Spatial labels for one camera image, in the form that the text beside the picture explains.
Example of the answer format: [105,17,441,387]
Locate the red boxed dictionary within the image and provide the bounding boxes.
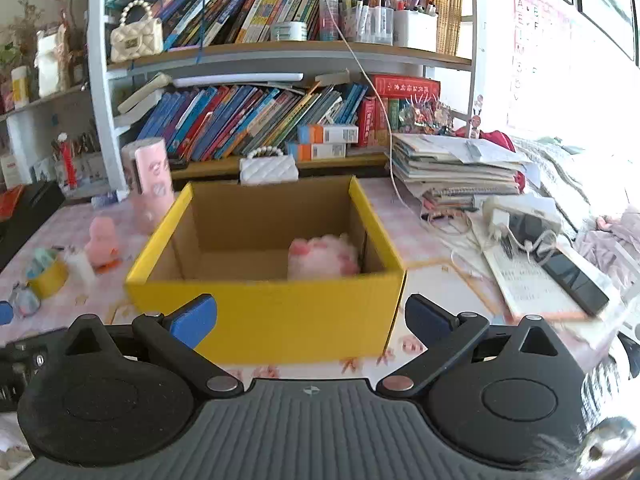
[357,74,442,148]

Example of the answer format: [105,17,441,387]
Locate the row of leaning thin books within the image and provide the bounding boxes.
[160,0,351,51]

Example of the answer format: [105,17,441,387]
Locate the black window frame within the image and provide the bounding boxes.
[510,0,640,66]

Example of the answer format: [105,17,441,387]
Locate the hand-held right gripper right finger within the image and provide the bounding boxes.
[376,294,567,402]

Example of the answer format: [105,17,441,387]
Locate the white side shelf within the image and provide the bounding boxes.
[0,82,91,126]

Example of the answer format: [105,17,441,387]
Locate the orange edged notepad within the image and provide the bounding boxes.
[482,240,591,323]

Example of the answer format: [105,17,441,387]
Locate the white pen holder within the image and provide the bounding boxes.
[392,7,439,53]

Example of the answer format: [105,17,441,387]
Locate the small white bottle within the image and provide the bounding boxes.
[65,251,96,286]

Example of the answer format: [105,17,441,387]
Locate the yellow white can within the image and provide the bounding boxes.
[11,66,32,110]

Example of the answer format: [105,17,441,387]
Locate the pink checkered tablecloth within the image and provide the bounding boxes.
[0,177,621,386]

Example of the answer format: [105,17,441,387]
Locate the colourful snack packets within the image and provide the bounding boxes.
[397,100,453,136]

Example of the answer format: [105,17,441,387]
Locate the stack of papers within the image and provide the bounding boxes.
[390,132,531,196]

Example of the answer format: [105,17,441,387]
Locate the desk pen organizer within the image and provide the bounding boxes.
[52,132,108,196]

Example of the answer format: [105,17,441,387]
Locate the clear plastic bottle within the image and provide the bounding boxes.
[320,0,341,42]

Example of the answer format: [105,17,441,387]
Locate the white thick book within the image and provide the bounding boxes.
[117,72,173,113]
[112,92,163,128]

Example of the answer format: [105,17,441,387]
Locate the white tape roll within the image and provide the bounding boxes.
[270,21,308,42]

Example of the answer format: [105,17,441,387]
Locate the wall poster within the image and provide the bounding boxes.
[507,0,573,131]

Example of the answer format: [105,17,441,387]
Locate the white hanging cable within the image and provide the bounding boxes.
[317,0,403,201]

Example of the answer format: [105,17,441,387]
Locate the black phone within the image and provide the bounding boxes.
[540,250,611,317]

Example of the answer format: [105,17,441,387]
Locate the clear pen holder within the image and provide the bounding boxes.
[340,0,396,46]

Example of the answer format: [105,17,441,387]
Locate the pink cylindrical container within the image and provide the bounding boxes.
[121,137,176,233]

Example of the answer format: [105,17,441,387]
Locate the pink figure toy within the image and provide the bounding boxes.
[84,216,122,273]

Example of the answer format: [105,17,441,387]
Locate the red cloth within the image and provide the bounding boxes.
[452,127,517,153]

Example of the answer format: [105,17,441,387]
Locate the white power strip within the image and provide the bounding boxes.
[482,195,563,241]

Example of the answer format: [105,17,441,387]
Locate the white quilted purse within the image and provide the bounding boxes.
[239,146,300,186]

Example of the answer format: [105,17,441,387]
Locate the row of blue spine books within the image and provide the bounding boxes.
[135,82,371,161]

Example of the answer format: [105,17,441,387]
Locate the spiral notebooks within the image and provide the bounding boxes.
[422,185,523,212]

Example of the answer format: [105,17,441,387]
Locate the row of yellow books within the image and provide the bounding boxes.
[432,0,466,56]

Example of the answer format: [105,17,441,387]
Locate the cream quilted purse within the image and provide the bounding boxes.
[109,1,164,63]

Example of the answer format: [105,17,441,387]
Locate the pink white plush toy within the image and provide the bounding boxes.
[287,232,361,281]

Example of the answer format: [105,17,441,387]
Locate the yellow tape roll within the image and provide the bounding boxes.
[26,248,69,298]

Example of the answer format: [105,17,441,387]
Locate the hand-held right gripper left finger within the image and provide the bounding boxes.
[62,294,245,402]

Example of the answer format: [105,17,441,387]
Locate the pink cloth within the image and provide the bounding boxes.
[575,210,640,286]

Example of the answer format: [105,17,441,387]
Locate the grey fuzzy sleeve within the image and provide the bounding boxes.
[575,355,640,480]

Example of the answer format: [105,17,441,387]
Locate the white bookshelf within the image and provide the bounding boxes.
[87,0,481,196]

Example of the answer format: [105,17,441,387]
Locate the yellow cardboard box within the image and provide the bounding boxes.
[124,175,408,366]

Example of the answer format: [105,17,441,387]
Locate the orange white carton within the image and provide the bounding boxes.
[286,142,347,162]
[298,124,360,145]

